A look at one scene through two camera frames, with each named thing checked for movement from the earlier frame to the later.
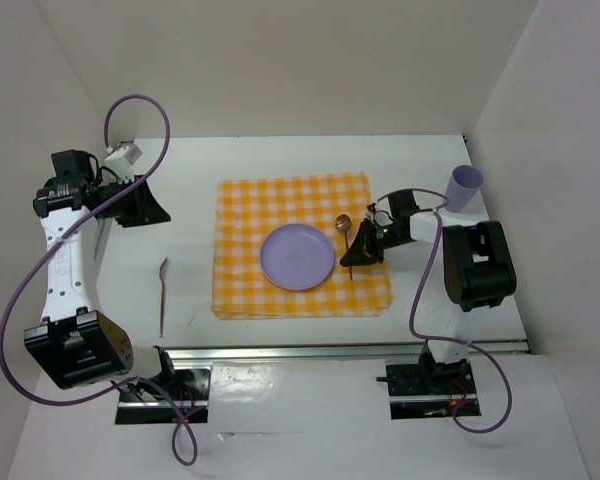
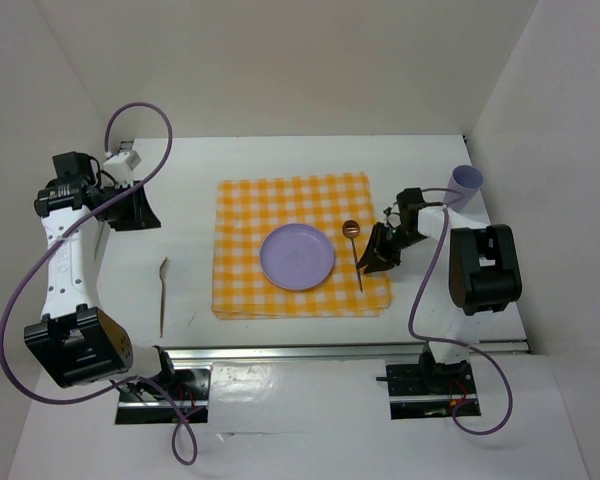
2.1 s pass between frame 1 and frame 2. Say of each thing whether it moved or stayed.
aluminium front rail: stayed
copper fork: stayed
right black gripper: moved
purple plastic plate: stayed
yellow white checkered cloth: stayed
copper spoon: moved
